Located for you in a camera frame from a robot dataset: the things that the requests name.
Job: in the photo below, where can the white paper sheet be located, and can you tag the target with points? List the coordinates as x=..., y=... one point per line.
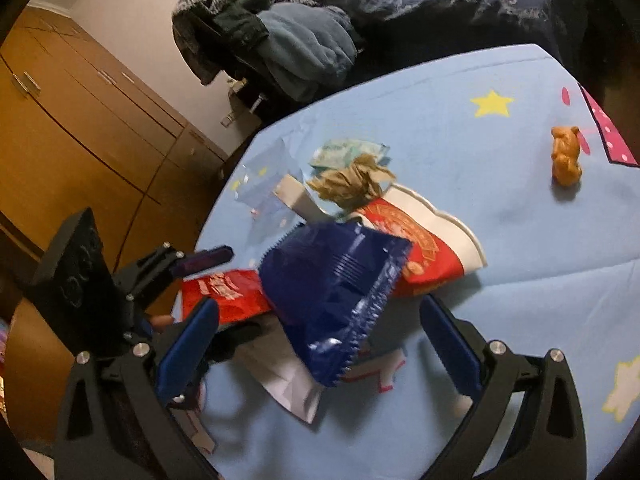
x=290, y=385

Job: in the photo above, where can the red and white paper cup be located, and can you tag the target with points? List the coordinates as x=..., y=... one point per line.
x=430, y=255

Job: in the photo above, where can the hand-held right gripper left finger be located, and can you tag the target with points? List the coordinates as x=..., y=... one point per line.
x=186, y=352

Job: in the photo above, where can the bed with navy duvet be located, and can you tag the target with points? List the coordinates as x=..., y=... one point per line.
x=450, y=0

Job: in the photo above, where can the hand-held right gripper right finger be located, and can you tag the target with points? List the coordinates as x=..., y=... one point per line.
x=450, y=352

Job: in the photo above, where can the crumpled brown paper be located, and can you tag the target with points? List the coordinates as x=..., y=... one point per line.
x=350, y=185

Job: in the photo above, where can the brown wooden wardrobe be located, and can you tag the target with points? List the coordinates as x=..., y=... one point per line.
x=75, y=160

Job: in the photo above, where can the green wrapper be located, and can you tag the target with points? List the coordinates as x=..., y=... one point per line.
x=340, y=152

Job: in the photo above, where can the grey furry garment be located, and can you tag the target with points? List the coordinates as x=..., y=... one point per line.
x=192, y=35

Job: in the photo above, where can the white wall socket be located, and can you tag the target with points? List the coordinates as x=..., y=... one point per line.
x=227, y=121

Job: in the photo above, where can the dark blue snack packet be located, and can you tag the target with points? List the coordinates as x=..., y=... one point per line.
x=330, y=300

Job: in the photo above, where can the dark jacket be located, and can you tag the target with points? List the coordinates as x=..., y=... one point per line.
x=240, y=22

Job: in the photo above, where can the black chair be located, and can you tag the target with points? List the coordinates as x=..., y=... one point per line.
x=250, y=97

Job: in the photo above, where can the small red snack packet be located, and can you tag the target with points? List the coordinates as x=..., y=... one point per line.
x=225, y=292

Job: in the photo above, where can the light blue printed blanket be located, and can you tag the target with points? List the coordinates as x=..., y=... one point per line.
x=500, y=285

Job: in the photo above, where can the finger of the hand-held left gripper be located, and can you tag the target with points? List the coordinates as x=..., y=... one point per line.
x=236, y=340
x=205, y=259

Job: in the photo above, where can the blue fleece garment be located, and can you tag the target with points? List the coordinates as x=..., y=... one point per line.
x=300, y=50

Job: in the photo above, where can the small white box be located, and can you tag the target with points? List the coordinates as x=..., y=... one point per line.
x=292, y=195

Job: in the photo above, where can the orange bear toy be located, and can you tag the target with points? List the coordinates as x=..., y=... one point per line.
x=565, y=157

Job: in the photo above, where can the clear plastic wrapper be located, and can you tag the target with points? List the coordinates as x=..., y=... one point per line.
x=260, y=185

